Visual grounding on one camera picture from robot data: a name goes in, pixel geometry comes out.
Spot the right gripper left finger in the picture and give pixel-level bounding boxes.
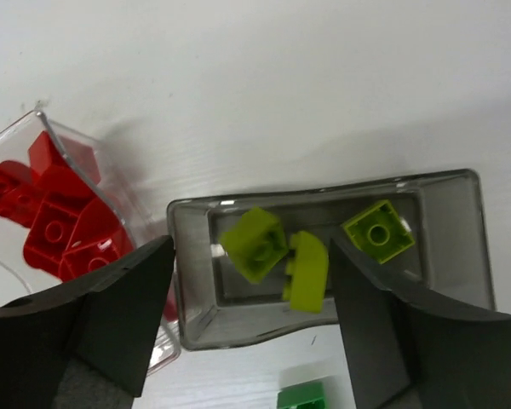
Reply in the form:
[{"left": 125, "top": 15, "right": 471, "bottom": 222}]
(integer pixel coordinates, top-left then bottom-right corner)
[{"left": 0, "top": 235, "right": 175, "bottom": 408}]

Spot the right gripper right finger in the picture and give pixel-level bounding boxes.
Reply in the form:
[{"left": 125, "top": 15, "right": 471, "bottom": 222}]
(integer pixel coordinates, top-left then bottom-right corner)
[{"left": 329, "top": 236, "right": 511, "bottom": 408}]

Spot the smoky grey plastic container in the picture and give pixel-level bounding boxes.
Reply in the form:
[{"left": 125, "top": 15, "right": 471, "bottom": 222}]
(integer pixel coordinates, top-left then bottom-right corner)
[{"left": 167, "top": 169, "right": 496, "bottom": 350}]

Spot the green lego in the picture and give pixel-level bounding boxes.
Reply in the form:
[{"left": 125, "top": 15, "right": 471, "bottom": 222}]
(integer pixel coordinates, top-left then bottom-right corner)
[{"left": 276, "top": 381, "right": 328, "bottom": 409}]

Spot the red long lego brick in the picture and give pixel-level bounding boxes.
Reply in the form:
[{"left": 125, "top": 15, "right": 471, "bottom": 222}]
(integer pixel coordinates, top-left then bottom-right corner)
[{"left": 28, "top": 131, "right": 101, "bottom": 198}]

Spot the lime small lego brick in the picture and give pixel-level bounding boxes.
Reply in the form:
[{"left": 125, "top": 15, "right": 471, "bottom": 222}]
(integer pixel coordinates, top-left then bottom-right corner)
[{"left": 282, "top": 231, "right": 329, "bottom": 314}]

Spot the clear plastic container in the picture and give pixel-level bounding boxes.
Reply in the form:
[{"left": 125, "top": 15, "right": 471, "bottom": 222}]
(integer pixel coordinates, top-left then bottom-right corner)
[{"left": 0, "top": 109, "right": 182, "bottom": 378}]

